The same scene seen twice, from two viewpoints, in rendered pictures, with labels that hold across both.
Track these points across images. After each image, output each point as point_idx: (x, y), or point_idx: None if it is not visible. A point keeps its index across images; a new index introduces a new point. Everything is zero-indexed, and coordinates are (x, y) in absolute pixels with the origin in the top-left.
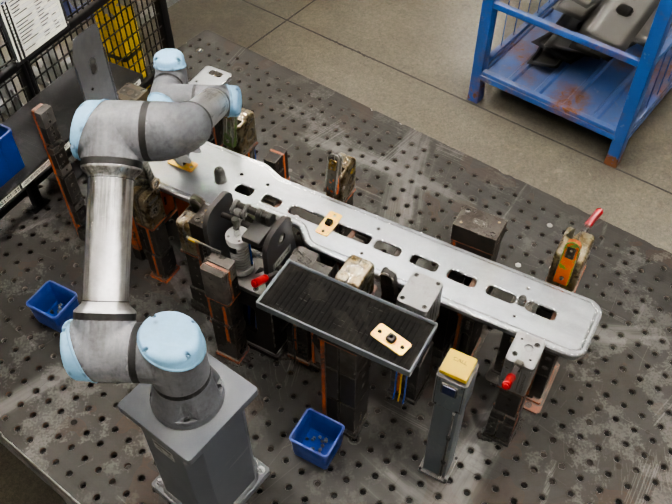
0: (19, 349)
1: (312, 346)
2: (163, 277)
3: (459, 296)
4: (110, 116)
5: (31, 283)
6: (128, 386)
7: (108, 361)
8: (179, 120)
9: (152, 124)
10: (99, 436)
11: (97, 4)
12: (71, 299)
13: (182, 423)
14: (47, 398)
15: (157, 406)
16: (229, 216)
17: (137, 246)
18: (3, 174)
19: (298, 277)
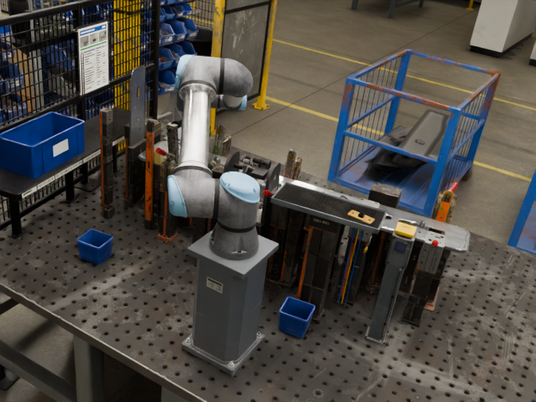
0: (68, 272)
1: (283, 266)
2: (167, 237)
3: (383, 222)
4: (202, 60)
5: (71, 238)
6: (152, 293)
7: (201, 194)
8: (242, 68)
9: (229, 65)
10: (136, 320)
11: (125, 77)
12: (109, 238)
13: (237, 253)
14: (93, 298)
15: (220, 242)
16: (239, 165)
17: (149, 217)
18: (73, 150)
19: (293, 190)
